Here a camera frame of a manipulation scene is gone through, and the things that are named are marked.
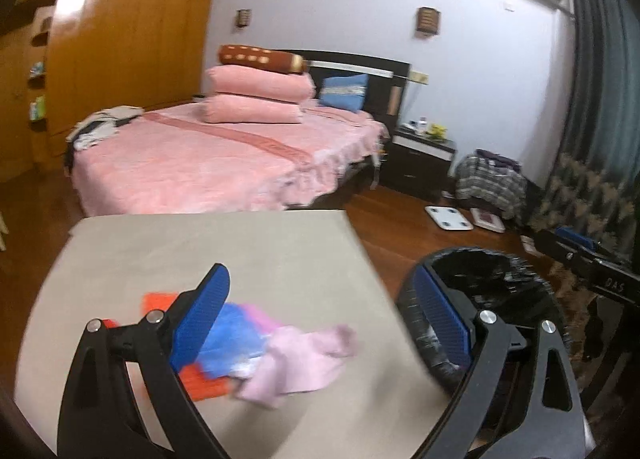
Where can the brown dotted bolster pillow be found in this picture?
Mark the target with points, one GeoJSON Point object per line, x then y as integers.
{"type": "Point", "coordinates": [250, 56]}

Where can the wooden wall lamp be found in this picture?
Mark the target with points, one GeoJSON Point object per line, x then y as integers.
{"type": "Point", "coordinates": [244, 18]}
{"type": "Point", "coordinates": [428, 21]}

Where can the small bright pink bag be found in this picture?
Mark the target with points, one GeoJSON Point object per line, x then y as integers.
{"type": "Point", "coordinates": [262, 319]}

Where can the upper pink pillow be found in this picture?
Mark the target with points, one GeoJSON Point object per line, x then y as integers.
{"type": "Point", "coordinates": [260, 84]}

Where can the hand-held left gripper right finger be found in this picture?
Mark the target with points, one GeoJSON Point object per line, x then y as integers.
{"type": "Point", "coordinates": [445, 319]}

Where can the dark patterned curtain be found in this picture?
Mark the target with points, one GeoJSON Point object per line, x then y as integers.
{"type": "Point", "coordinates": [600, 89]}

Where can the beige garment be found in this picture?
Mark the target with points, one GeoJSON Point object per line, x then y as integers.
{"type": "Point", "coordinates": [120, 112]}

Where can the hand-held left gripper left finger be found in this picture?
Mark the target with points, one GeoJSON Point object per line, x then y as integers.
{"type": "Point", "coordinates": [200, 319]}

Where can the green bottle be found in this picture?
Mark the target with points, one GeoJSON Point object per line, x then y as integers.
{"type": "Point", "coordinates": [37, 108]}

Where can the white bathroom scale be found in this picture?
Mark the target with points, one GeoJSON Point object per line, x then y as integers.
{"type": "Point", "coordinates": [449, 218]}

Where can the wooden wardrobe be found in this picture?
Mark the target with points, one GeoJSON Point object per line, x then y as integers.
{"type": "Point", "coordinates": [125, 49]}

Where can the dark nightstand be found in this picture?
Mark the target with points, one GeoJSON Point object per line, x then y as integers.
{"type": "Point", "coordinates": [420, 169]}

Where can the teal shelf ornament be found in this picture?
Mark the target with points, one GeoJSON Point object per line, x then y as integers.
{"type": "Point", "coordinates": [37, 70]}

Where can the plaid shirt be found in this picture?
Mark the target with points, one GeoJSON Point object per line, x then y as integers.
{"type": "Point", "coordinates": [487, 186]}

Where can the pale wooden stool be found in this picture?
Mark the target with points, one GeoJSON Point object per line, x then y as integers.
{"type": "Point", "coordinates": [2, 234]}

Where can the dark wooden bed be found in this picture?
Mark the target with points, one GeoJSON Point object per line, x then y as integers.
{"type": "Point", "coordinates": [380, 89]}

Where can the dark chair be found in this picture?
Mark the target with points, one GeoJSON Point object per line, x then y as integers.
{"type": "Point", "coordinates": [532, 204]}

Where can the yellow plush toy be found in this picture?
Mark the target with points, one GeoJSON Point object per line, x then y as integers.
{"type": "Point", "coordinates": [437, 131]}

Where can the pink panel bathroom scale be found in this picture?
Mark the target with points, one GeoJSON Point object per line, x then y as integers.
{"type": "Point", "coordinates": [487, 220]}

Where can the dark hoodie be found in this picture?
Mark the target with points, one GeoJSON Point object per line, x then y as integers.
{"type": "Point", "coordinates": [495, 156]}

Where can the blue pillow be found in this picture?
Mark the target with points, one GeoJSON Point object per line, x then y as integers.
{"type": "Point", "coordinates": [345, 93]}

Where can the black garment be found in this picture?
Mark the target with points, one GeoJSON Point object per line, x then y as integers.
{"type": "Point", "coordinates": [97, 125]}

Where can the white garment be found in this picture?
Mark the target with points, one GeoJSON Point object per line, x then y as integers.
{"type": "Point", "coordinates": [90, 140]}

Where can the pink bedspread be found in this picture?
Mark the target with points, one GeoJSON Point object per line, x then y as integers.
{"type": "Point", "coordinates": [200, 159]}

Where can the white lotion bottle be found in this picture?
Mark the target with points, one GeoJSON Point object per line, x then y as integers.
{"type": "Point", "coordinates": [423, 126]}

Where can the black lined trash bin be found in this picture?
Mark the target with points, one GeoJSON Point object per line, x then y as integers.
{"type": "Point", "coordinates": [505, 279]}

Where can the orange foam mesh sheet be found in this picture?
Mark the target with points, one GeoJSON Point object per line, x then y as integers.
{"type": "Point", "coordinates": [205, 384]}

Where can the beige table cloth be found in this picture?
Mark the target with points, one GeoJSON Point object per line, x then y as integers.
{"type": "Point", "coordinates": [225, 249]}

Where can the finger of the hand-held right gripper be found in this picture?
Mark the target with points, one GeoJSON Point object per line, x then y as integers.
{"type": "Point", "coordinates": [575, 236]}
{"type": "Point", "coordinates": [550, 241]}

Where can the blue plastic bag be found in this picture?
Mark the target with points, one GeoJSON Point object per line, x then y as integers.
{"type": "Point", "coordinates": [235, 336]}

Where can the lower pink pillow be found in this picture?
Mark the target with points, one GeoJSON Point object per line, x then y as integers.
{"type": "Point", "coordinates": [250, 110]}

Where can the beige wall socket panel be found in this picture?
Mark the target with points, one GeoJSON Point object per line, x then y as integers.
{"type": "Point", "coordinates": [419, 77]}

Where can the white flat box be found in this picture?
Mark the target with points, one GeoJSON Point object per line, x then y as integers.
{"type": "Point", "coordinates": [528, 244]}

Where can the pink pillow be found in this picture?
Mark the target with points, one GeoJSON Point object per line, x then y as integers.
{"type": "Point", "coordinates": [260, 84]}
{"type": "Point", "coordinates": [250, 110]}

